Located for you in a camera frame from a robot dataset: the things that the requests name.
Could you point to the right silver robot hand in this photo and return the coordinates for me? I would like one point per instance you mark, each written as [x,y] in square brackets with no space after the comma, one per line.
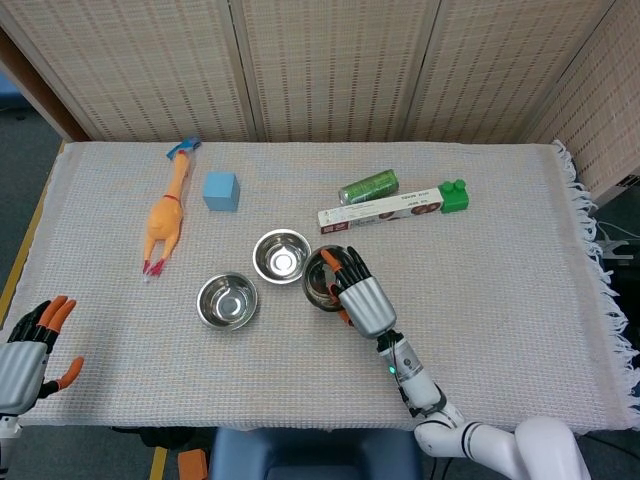
[365,305]

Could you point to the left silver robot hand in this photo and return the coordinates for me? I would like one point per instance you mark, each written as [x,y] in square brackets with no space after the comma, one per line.
[22,360]

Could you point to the metal bowl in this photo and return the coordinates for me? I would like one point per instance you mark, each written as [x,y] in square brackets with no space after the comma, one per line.
[281,260]
[227,305]
[317,286]

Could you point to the long white cardboard box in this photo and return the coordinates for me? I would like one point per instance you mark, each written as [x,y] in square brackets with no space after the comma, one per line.
[380,210]

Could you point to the beige woven tablecloth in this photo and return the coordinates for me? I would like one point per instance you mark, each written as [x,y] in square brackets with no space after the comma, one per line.
[475,300]

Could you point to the green drink can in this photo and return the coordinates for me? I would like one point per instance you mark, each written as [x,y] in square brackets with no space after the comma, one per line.
[367,186]

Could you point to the green building block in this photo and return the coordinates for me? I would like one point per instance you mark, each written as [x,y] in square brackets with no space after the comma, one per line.
[455,197]

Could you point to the blue padded seat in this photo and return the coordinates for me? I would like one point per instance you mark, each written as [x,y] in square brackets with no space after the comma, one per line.
[310,455]

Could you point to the light blue cube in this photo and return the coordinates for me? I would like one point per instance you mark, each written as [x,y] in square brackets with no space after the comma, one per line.
[220,192]

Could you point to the yellow rubber chicken toy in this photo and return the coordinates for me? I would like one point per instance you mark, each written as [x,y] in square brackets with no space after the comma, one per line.
[162,220]

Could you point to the orange block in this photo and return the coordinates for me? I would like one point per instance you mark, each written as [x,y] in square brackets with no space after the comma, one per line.
[192,465]

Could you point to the bamboo folding screen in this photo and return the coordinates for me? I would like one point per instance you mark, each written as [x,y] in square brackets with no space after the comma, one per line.
[325,65]

